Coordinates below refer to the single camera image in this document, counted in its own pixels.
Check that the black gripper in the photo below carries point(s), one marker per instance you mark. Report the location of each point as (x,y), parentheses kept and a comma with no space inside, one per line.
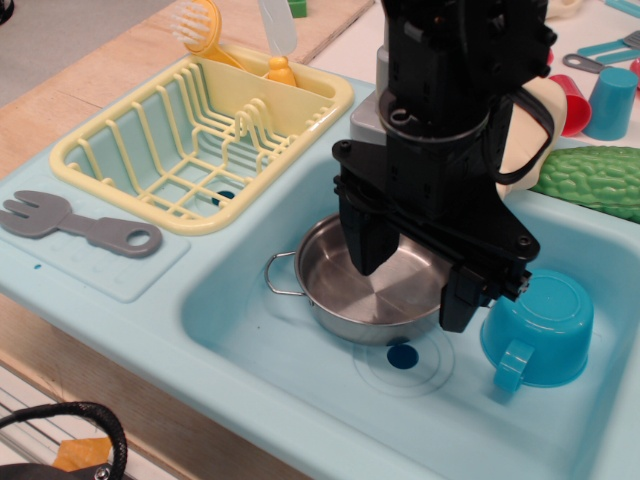
(438,188)

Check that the small stainless steel pot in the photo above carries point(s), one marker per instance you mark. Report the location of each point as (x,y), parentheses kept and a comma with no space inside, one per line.
(397,303)

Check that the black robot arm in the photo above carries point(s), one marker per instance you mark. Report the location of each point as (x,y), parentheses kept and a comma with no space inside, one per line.
(456,70)

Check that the light blue toy sink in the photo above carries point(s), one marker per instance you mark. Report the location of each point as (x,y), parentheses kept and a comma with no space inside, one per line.
(197,320)

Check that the yellow plastic drying rack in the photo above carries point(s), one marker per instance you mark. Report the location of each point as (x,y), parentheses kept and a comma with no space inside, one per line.
(193,147)

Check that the blue plastic mug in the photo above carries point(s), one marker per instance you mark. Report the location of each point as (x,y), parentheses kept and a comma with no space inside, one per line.
(542,339)

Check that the green bumpy toy vegetable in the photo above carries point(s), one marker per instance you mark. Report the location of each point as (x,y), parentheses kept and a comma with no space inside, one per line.
(600,178)

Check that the red plastic cup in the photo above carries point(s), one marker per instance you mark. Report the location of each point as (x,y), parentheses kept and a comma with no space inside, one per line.
(579,110)

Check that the blue plastic cup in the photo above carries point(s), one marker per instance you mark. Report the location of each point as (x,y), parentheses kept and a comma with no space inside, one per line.
(611,103)

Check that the green toy block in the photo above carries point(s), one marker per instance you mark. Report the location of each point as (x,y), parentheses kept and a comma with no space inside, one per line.
(298,8)

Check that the grey plastic toy fork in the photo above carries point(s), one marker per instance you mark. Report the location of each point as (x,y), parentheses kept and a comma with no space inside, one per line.
(36,214)

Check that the teal toy spatula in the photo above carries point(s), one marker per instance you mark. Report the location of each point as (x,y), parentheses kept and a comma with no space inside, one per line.
(626,48)

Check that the yellow dish brush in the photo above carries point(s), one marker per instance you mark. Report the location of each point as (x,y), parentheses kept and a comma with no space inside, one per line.
(198,25)

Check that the grey toy utensil handle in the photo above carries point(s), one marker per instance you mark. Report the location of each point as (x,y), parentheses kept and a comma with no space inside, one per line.
(582,63)

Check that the yellow handled toy knife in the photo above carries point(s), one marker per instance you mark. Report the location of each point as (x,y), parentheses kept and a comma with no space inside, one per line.
(281,35)

